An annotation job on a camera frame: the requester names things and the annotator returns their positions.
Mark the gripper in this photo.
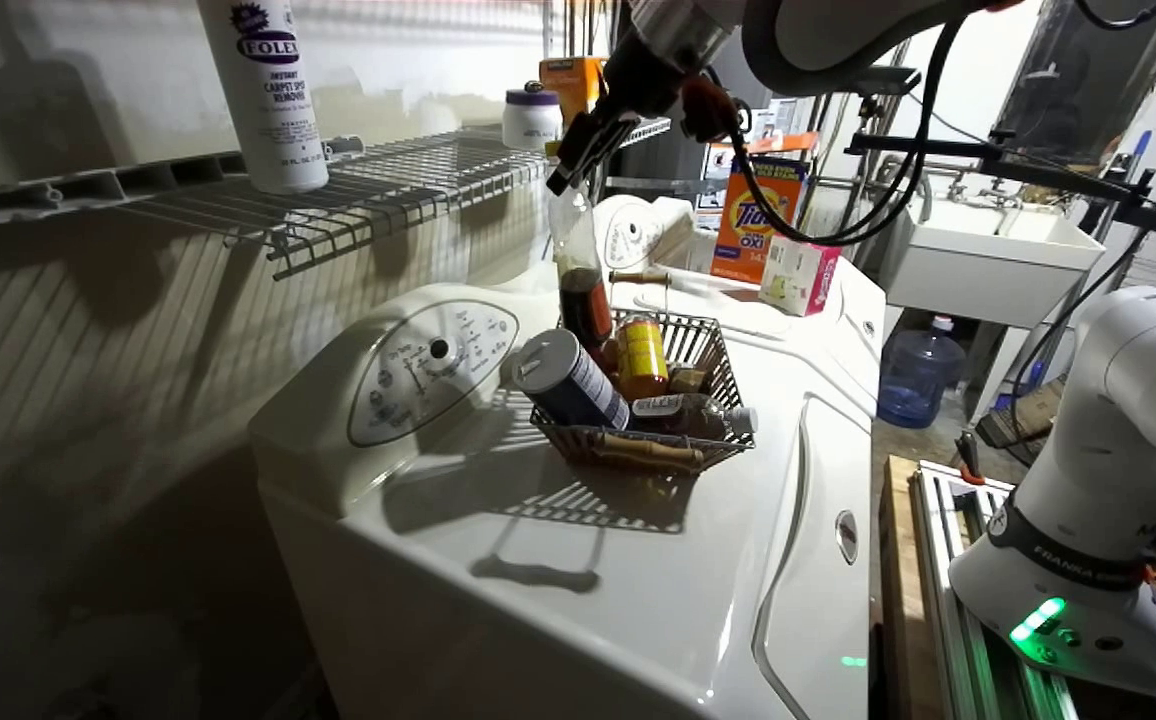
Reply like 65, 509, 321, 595
545, 35, 687, 197

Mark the clear bottle with dark liquid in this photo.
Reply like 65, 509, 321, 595
547, 184, 620, 353

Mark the small bottle with white cap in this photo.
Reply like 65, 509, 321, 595
629, 392, 760, 442

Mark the tall white spray bottle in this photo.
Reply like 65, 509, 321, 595
195, 0, 331, 195

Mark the white jar with purple lid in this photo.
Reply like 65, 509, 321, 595
501, 82, 565, 152

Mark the orange detergent box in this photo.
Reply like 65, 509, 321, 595
709, 154, 810, 287

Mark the white and orange cardboard box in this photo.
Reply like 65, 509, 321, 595
694, 98, 821, 217

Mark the yellow and red can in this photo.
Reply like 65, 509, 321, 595
614, 314, 671, 402

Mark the blue can with grey lid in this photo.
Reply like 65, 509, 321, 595
510, 327, 632, 432

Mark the white and pink box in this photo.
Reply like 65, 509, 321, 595
757, 236, 842, 318

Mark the washing machine knob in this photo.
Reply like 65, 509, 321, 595
420, 337, 466, 377

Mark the blue water jug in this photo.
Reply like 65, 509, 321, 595
875, 314, 968, 430

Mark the sink tap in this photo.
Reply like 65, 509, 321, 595
946, 168, 1026, 213

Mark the white utility sink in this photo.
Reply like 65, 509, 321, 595
882, 194, 1108, 332

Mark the white washing machine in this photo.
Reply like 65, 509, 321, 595
247, 282, 876, 720

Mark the water heater tank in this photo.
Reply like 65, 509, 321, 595
992, 0, 1156, 167

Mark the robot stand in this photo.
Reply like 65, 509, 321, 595
877, 454, 1156, 720

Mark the white wire shelf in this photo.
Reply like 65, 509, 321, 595
0, 117, 674, 282

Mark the wire basket with wooden handles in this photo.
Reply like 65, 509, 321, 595
527, 267, 758, 478

